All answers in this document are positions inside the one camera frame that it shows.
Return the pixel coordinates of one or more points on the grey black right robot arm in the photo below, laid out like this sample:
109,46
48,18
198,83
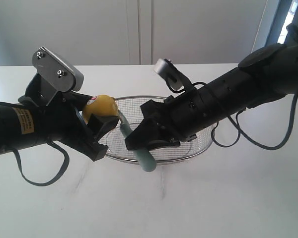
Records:
266,75

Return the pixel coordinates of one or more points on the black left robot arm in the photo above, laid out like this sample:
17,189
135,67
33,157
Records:
13,122

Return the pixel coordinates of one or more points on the oval wire mesh basket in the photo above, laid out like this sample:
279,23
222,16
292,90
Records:
130,107

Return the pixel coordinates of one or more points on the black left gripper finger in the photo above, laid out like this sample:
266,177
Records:
76,99
100,125

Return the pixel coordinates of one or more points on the yellow lemon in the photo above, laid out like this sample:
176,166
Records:
101,105

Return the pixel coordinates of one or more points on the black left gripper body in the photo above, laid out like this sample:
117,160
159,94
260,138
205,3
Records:
61,122

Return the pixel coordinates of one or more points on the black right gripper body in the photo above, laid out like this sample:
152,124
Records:
183,116

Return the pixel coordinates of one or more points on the dark window frame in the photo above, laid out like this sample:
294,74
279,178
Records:
278,14

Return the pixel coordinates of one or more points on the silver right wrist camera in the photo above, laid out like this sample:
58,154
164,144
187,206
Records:
175,80

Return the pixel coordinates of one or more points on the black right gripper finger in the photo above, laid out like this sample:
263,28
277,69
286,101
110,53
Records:
148,128
159,143

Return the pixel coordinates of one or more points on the teal handled peeler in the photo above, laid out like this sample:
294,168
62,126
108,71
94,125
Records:
143,156

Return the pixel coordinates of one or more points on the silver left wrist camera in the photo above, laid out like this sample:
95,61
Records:
54,75

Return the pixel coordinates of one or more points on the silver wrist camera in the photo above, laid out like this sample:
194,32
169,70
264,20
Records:
54,75
175,80

